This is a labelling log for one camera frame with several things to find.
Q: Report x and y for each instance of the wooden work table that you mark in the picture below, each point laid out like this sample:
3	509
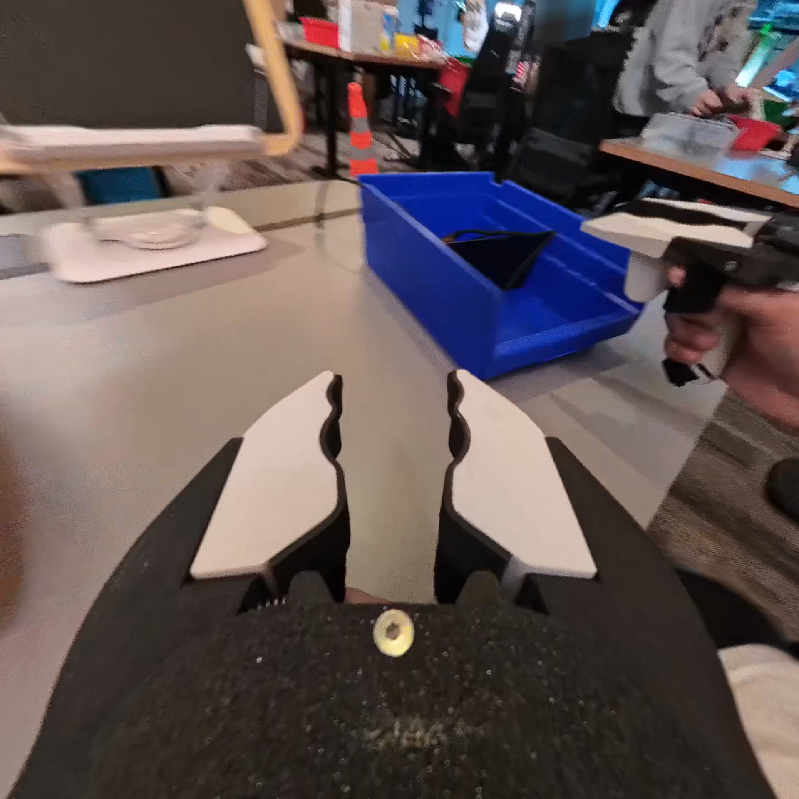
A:
686	165
349	55

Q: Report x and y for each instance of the clear plastic container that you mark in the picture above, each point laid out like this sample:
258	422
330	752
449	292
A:
686	134

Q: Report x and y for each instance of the person's right hand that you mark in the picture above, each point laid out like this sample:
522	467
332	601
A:
768	349

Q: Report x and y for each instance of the orange traffic cone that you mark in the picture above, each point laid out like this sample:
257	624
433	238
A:
362	137

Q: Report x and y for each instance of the blue plastic bin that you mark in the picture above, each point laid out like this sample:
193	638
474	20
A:
437	299

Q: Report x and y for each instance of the white cardboard box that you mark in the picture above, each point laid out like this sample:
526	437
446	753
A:
368	25

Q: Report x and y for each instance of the clear round disc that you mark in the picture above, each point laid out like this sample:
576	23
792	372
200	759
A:
150	236

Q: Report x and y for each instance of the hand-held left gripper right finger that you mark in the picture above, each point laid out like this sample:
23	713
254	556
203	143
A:
518	493

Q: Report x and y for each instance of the small red bin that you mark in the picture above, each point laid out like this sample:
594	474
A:
319	32
755	132

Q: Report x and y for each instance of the black divider of blue bin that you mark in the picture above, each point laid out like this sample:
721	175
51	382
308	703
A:
499	259

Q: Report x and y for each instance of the white stand base with post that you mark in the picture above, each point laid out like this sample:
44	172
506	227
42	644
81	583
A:
93	265

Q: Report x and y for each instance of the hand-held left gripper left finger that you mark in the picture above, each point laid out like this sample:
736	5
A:
274	493

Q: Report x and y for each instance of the black office chair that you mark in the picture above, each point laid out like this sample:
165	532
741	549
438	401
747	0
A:
562	125

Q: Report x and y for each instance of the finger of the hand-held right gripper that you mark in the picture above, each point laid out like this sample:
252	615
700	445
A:
643	240

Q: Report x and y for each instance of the blue box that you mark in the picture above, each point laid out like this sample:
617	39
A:
118	184

